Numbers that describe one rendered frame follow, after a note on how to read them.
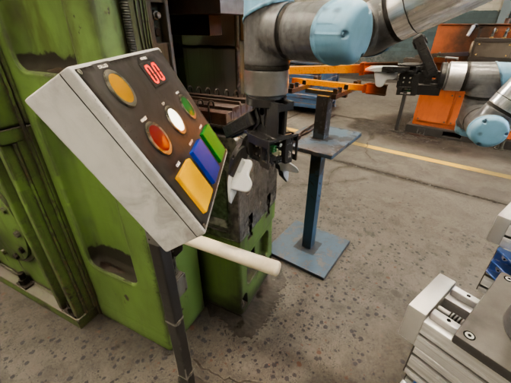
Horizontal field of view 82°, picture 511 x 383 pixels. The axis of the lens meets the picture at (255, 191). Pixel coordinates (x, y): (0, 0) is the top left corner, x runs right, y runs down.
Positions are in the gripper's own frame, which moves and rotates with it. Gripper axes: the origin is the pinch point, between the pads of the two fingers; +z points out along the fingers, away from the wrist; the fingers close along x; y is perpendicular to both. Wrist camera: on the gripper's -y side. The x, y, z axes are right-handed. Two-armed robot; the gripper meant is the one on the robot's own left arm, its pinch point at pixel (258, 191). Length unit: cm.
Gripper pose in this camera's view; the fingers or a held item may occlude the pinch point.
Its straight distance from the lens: 62.1
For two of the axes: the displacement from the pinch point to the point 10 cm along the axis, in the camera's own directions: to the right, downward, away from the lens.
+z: 0.0, 8.7, 5.0
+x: 7.9, -3.1, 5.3
